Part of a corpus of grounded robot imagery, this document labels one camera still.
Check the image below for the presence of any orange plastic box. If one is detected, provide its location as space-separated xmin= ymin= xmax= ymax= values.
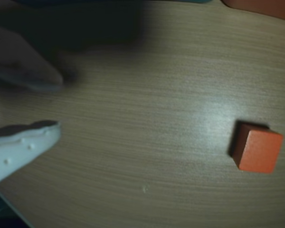
xmin=220 ymin=0 xmax=285 ymax=22

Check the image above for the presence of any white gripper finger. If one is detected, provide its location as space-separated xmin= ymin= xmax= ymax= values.
xmin=0 ymin=23 xmax=64 ymax=93
xmin=0 ymin=120 xmax=61 ymax=188

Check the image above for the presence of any orange cube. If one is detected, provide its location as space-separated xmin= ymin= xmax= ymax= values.
xmin=228 ymin=120 xmax=284 ymax=174

